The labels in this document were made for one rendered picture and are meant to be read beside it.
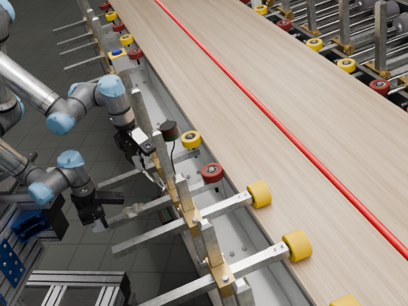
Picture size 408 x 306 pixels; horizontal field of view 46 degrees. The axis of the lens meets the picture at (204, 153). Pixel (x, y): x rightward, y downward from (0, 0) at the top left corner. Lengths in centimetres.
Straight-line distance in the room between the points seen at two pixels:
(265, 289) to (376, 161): 57
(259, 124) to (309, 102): 24
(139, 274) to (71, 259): 47
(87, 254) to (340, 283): 189
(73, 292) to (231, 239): 96
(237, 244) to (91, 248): 132
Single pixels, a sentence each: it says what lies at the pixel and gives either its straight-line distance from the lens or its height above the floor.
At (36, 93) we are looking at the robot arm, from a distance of 151.
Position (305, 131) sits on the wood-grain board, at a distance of 188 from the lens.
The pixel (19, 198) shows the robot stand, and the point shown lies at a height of 96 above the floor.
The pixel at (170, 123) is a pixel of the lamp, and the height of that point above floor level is 113.
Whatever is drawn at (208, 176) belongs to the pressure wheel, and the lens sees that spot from 174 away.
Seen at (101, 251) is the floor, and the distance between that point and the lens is 296.
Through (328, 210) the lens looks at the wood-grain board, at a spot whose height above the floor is 90.
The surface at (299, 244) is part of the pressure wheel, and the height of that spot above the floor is 97.
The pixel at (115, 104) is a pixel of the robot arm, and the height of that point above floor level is 129.
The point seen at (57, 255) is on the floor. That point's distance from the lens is 308.
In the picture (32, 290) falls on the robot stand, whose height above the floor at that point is 21.
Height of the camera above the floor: 201
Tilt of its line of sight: 36 degrees down
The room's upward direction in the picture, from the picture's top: 15 degrees counter-clockwise
